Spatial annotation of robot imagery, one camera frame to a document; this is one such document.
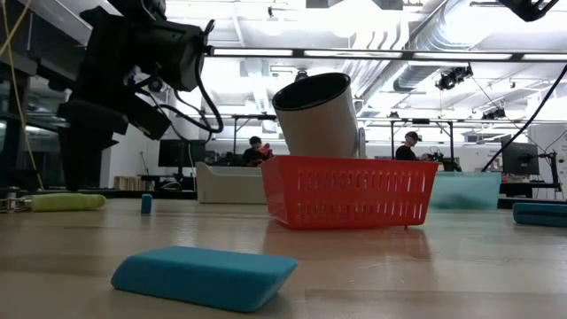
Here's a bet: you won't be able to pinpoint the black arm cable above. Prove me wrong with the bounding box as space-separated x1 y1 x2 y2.
480 64 567 173
132 19 225 144

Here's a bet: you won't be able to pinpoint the black computer monitor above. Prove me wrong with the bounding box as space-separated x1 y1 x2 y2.
158 138 207 178
501 140 541 176

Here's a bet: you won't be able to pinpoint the black desk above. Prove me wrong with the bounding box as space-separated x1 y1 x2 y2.
499 181 564 199

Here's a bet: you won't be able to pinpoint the teal plastic tray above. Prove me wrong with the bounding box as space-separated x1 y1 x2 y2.
428 171 503 211

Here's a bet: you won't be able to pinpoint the green-handled pliers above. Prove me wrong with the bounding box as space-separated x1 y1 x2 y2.
0 192 107 214

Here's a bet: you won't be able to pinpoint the person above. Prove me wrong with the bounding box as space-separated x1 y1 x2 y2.
242 136 275 168
395 130 430 161

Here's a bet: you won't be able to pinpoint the black ceiling spotlight cluster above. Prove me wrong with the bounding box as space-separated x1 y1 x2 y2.
434 65 474 92

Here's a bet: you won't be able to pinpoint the black aluminium table frame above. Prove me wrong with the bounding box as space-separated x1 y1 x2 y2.
0 188 567 210

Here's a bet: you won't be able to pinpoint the background workstation frame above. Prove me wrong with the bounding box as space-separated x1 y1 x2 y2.
358 117 456 156
223 113 278 156

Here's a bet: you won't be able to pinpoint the grey plastic bin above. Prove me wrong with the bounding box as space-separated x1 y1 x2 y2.
194 160 268 206

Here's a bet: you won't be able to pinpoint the wooden crate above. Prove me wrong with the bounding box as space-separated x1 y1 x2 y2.
113 175 156 192

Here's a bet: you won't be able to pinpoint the yellow extension cable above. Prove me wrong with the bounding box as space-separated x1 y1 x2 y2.
0 0 45 188

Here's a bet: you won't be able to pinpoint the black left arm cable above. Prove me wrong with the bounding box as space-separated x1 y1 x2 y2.
132 19 225 144

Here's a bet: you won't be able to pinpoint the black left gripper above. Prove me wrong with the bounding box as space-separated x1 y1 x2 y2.
56 95 174 192

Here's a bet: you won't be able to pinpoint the red bundle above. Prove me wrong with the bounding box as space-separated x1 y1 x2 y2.
255 144 275 166

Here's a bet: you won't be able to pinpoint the white mug black inside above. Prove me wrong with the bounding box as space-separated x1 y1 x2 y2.
271 72 367 159

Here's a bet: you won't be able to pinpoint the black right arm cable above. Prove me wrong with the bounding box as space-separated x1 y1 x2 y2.
480 64 567 173

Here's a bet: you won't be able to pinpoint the red plastic basket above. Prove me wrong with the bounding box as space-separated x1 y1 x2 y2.
260 154 440 230

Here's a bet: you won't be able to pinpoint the long light bar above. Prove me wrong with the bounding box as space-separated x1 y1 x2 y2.
207 45 567 62

